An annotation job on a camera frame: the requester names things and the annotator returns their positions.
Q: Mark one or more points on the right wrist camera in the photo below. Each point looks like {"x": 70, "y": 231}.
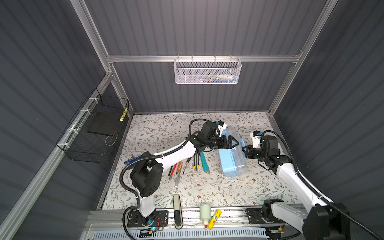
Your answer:
{"x": 256, "y": 137}

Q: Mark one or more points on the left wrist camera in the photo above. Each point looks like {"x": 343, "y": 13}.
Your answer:
{"x": 221, "y": 125}

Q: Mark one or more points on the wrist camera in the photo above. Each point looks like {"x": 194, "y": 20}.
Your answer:
{"x": 256, "y": 137}
{"x": 221, "y": 125}

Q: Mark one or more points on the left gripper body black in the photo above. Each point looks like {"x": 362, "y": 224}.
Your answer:
{"x": 214, "y": 142}

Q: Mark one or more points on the yellow tube in black basket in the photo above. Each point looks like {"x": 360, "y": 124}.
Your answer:
{"x": 123, "y": 115}

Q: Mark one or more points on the light blue plastic tool box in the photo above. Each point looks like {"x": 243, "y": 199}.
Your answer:
{"x": 233, "y": 161}

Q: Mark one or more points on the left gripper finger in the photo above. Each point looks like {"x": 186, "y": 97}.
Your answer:
{"x": 229, "y": 139}
{"x": 230, "y": 144}

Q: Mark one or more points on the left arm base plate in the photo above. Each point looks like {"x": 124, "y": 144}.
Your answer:
{"x": 156, "y": 219}

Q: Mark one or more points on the white perforated cable tray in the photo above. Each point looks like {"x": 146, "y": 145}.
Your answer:
{"x": 199, "y": 234}

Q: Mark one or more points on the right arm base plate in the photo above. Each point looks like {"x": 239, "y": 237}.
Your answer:
{"x": 255, "y": 216}

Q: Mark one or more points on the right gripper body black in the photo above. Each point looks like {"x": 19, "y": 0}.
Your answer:
{"x": 257, "y": 153}

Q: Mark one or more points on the white wire mesh basket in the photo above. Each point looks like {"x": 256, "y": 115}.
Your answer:
{"x": 210, "y": 71}

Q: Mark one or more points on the white plastic bottle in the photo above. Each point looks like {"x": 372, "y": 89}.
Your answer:
{"x": 205, "y": 214}

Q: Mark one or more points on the yellow glue tube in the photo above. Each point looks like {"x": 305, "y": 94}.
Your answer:
{"x": 214, "y": 219}

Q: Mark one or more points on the black silver flat device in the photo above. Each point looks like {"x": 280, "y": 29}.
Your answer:
{"x": 178, "y": 217}

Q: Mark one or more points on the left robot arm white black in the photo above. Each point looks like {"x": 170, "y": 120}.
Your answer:
{"x": 142, "y": 177}

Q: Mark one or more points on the black pad in basket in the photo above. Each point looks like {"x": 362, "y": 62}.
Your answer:
{"x": 105, "y": 124}

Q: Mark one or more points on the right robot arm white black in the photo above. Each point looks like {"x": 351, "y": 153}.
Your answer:
{"x": 322, "y": 219}

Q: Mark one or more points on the teal handled tool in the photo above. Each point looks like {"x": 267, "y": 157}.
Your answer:
{"x": 204, "y": 163}

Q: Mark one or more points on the black wire mesh basket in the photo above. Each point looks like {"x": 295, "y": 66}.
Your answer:
{"x": 94, "y": 134}

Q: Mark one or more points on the red handled hex key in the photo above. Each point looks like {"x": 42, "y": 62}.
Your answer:
{"x": 174, "y": 169}

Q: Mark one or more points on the orange handled hex key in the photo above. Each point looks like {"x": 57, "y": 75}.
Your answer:
{"x": 179, "y": 167}

